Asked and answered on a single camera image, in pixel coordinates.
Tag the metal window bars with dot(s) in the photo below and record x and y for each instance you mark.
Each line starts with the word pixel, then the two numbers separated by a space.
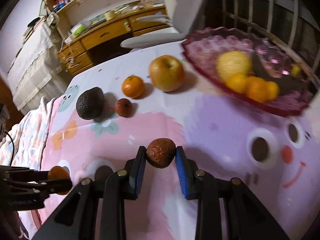
pixel 288 24

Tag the grey office chair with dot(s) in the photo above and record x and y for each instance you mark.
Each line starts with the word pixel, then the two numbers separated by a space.
pixel 189 15

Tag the small orange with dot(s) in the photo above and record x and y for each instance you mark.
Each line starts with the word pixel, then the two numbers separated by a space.
pixel 272 90
pixel 237 83

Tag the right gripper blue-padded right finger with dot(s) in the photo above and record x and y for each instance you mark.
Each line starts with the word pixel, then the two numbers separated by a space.
pixel 246 216

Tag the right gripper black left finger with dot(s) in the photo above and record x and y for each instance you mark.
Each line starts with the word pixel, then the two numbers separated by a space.
pixel 95 209

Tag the medium orange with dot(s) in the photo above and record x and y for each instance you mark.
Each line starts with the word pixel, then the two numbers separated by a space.
pixel 257 89

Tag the yellow pear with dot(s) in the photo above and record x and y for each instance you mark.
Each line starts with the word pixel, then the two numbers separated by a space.
pixel 232 62

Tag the pastel patterned blanket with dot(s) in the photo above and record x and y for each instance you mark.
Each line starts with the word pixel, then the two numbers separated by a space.
pixel 24 144

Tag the white lace covered furniture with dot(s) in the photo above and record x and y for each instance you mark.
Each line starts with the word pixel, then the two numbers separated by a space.
pixel 36 71

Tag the red lychee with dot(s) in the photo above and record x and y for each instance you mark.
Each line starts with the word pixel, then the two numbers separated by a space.
pixel 123 107
pixel 160 152

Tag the dark avocado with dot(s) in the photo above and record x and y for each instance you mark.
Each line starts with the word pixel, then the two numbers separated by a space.
pixel 90 103

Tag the purple glass fruit plate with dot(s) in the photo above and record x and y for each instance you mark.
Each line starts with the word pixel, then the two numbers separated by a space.
pixel 202 48

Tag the small tangerine near apple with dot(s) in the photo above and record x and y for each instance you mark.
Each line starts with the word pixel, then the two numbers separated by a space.
pixel 133 86

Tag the wooden desk with drawers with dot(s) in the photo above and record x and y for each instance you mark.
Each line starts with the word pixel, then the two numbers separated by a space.
pixel 102 42

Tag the large orange with stem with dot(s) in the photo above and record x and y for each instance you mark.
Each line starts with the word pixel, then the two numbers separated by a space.
pixel 58 173

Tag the red-yellow apple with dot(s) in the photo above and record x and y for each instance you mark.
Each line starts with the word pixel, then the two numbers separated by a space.
pixel 166 73

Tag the cartoon monster tablecloth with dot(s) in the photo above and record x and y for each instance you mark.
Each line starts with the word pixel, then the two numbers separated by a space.
pixel 277 158

